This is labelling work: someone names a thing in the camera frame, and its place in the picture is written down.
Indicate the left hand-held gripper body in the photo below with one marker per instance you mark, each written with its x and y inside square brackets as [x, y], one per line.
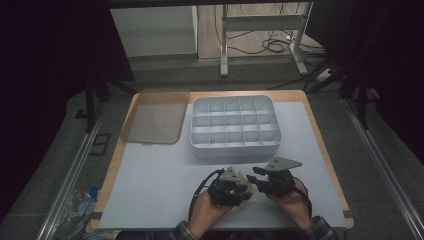
[226, 191]

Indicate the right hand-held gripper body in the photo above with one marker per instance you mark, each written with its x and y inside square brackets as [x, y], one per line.
[280, 181]

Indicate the person's right hand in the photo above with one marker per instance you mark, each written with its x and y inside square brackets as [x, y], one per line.
[293, 206]

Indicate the person's left hand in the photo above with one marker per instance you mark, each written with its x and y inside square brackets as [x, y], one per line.
[206, 213]

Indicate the white divided storage box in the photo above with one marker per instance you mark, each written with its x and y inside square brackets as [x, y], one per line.
[235, 128]

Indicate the white table mat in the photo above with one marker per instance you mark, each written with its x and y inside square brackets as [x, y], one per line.
[153, 186]

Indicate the black tape strip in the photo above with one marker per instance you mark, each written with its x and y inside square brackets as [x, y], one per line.
[95, 215]
[348, 214]

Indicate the clear plastic box lid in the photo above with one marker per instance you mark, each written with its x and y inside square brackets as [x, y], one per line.
[155, 116]

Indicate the white power strip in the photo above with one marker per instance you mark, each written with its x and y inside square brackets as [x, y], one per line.
[323, 75]

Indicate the black tripod legs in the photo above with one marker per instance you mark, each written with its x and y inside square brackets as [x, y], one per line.
[336, 75]

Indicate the clear plastic bag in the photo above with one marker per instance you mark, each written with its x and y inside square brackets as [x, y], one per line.
[78, 210]

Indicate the dark curtain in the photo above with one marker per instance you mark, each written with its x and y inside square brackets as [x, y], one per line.
[50, 50]
[396, 66]

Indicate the black stand legs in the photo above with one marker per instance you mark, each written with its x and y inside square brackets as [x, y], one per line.
[91, 96]

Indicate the white cabinet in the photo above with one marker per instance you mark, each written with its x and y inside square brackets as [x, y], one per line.
[153, 31]

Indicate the aluminium rail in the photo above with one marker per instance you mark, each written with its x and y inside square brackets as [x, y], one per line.
[383, 166]
[71, 180]

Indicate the white metal desk frame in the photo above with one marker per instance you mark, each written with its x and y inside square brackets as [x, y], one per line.
[263, 22]

